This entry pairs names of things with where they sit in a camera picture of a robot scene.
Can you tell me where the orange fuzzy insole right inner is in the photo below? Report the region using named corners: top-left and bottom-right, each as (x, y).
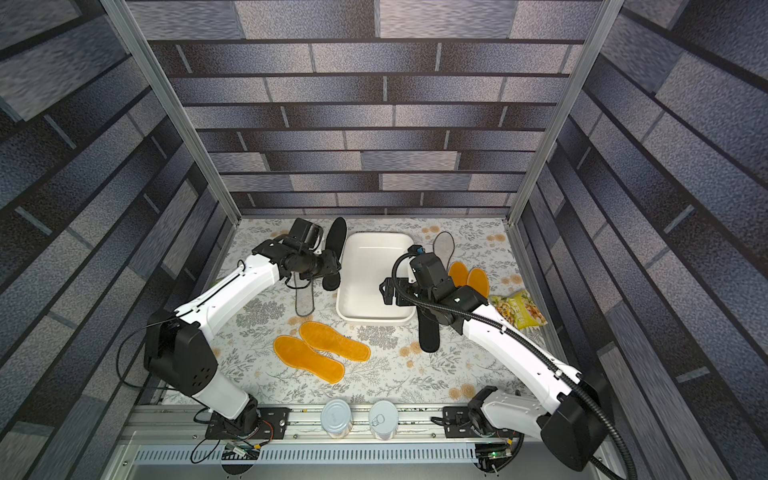
top-left (449, 261), bottom-right (469, 288)

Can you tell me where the white plastic storage box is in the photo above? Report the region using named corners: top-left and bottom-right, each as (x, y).
top-left (336, 232), bottom-right (416, 326)

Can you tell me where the black foam insole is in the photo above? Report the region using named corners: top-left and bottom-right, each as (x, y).
top-left (417, 309), bottom-right (440, 353)
top-left (322, 217), bottom-right (347, 291)

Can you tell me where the silver tin can left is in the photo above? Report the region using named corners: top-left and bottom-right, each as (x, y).
top-left (320, 399), bottom-right (353, 439)

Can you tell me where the orange fuzzy insole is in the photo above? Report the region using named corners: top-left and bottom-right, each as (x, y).
top-left (467, 268), bottom-right (490, 298)
top-left (299, 322), bottom-right (371, 362)
top-left (273, 336), bottom-right (345, 384)
top-left (449, 261), bottom-right (469, 288)

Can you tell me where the orange fuzzy insole front upper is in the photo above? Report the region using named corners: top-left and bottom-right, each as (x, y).
top-left (299, 322), bottom-right (371, 362)

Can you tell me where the silver tin can right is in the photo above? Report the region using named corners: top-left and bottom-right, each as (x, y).
top-left (368, 400), bottom-right (399, 441)

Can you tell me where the silver tin can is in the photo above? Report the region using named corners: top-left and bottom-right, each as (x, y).
top-left (320, 399), bottom-right (353, 439)
top-left (368, 400), bottom-right (399, 441)

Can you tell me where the orange fuzzy insole right outer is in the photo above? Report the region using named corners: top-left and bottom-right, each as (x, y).
top-left (467, 268), bottom-right (490, 298)

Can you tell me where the orange fuzzy insole front lower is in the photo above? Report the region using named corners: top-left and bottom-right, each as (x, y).
top-left (273, 336), bottom-right (345, 384)

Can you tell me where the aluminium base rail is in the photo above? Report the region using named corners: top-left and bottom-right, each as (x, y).
top-left (103, 404), bottom-right (602, 479)

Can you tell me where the black corrugated cable conduit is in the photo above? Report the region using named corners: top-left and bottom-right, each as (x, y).
top-left (391, 251), bottom-right (638, 480)

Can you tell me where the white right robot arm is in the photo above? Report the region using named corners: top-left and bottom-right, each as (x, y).
top-left (379, 245), bottom-right (618, 479)

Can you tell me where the yellow-green snack bag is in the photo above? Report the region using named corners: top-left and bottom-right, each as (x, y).
top-left (490, 290), bottom-right (547, 330)

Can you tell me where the grey felt insole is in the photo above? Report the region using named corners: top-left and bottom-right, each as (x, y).
top-left (293, 274), bottom-right (315, 318)
top-left (432, 231), bottom-right (455, 270)

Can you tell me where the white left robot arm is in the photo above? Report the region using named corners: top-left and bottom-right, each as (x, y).
top-left (144, 217), bottom-right (347, 438)

